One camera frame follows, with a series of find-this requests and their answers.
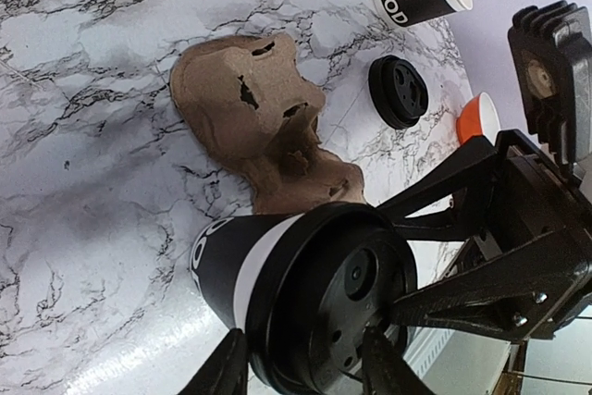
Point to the brown pulp cup carrier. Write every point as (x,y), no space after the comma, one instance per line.
(256,116)

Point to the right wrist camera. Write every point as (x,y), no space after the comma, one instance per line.
(551,53)

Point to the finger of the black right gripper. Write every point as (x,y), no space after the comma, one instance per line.
(521,294)
(450,203)

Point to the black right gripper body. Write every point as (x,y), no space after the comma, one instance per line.
(531,199)

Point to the orange white bowl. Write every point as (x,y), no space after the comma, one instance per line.
(479,117)

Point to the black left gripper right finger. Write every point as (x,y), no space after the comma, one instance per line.
(385,371)

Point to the black plastic cup lid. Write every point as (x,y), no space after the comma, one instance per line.
(329,274)
(398,92)

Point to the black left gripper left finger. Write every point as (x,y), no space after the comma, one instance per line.
(225,372)

